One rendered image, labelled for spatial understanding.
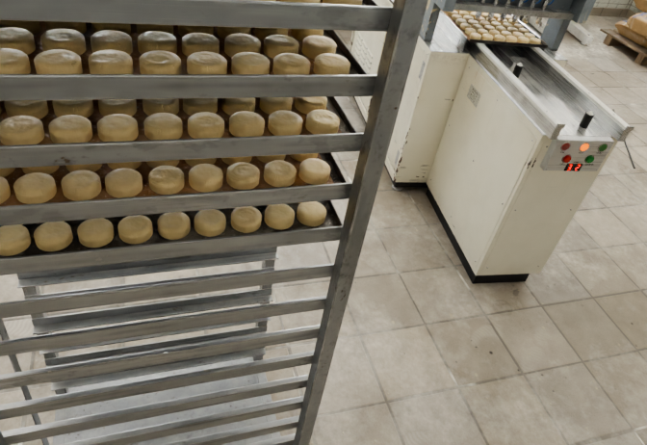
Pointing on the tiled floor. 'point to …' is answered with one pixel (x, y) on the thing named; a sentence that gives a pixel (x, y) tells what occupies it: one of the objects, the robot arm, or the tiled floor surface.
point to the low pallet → (625, 44)
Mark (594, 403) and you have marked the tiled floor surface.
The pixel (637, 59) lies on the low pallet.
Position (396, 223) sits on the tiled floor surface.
